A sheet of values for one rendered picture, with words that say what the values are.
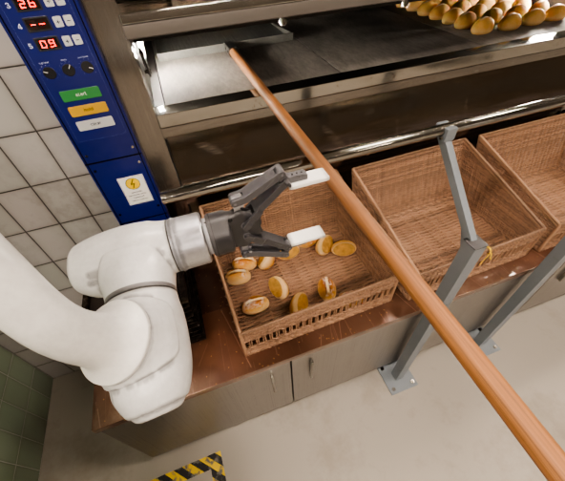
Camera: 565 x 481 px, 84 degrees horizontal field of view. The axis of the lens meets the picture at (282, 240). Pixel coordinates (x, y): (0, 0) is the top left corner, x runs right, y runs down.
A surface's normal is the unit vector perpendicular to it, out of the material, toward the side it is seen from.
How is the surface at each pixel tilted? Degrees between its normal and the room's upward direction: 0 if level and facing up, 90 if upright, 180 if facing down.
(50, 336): 70
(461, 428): 0
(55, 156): 90
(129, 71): 90
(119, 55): 90
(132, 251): 22
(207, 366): 0
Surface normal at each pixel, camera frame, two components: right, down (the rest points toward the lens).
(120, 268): -0.04, -0.37
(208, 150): 0.29, 0.40
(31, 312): 0.69, 0.10
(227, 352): -0.04, -0.68
